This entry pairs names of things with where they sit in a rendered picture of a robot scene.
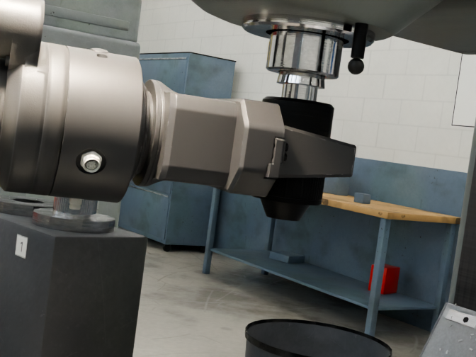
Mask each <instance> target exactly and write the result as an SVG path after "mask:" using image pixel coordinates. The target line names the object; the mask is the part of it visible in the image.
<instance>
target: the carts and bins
mask: <svg viewBox="0 0 476 357"><path fill-rule="evenodd" d="M245 338H246V351H245V357H392V349H391V348H390V347H389V346H388V345H387V344H386V343H385V342H383V341H381V340H379V339H377V338H375V337H374V336H371V335H368V334H365V333H363V332H360V331H356V330H353V329H349V328H346V327H340V326H336V325H333V324H326V323H321V322H313V321H307V320H301V319H263V320H259V321H254V322H252V323H249V324H248V325H247V326H246V327H245Z"/></svg>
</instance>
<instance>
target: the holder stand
mask: <svg viewBox="0 0 476 357"><path fill-rule="evenodd" d="M53 204H54V201H53V200H47V199H42V198H31V197H25V196H14V195H0V357H132V356H133V350H134V344H135V333H136V328H137V317H138V311H139V305H140V295H141V289H142V278H143V272H144V267H145V256H146V250H147V237H146V236H144V235H141V234H136V233H134V232H129V231H127V230H124V229H120V228H117V227H115V218H114V217H111V216H108V215H102V214H99V213H96V216H95V217H93V218H80V217H67V216H63V215H57V214H54V213H53V211H52V210H53Z"/></svg>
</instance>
